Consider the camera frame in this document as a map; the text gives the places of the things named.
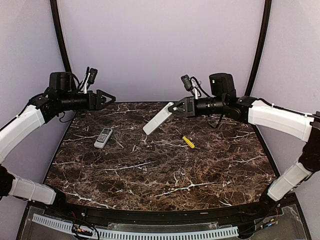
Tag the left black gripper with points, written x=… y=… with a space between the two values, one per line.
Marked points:
x=97 y=105

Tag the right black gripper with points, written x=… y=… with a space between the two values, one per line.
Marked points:
x=189 y=107

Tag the white slim remote control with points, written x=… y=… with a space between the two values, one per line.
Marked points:
x=158 y=119

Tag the yellow handled screwdriver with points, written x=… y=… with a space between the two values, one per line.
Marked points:
x=186 y=140

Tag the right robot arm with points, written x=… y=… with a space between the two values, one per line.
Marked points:
x=259 y=112

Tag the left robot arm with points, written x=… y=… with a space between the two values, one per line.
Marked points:
x=64 y=93

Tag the grey remote control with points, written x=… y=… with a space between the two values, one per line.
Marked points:
x=103 y=138

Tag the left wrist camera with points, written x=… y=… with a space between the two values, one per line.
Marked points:
x=89 y=79

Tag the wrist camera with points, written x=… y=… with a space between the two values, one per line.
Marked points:
x=191 y=86
x=89 y=79

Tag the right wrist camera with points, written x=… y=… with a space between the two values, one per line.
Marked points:
x=191 y=86

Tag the left black frame post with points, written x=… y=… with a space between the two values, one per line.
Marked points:
x=59 y=35

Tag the black frame post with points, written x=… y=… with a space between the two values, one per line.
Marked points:
x=259 y=47
x=59 y=35

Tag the right black frame post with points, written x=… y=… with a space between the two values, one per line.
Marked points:
x=259 y=47

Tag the black front rail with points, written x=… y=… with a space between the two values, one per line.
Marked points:
x=102 y=216

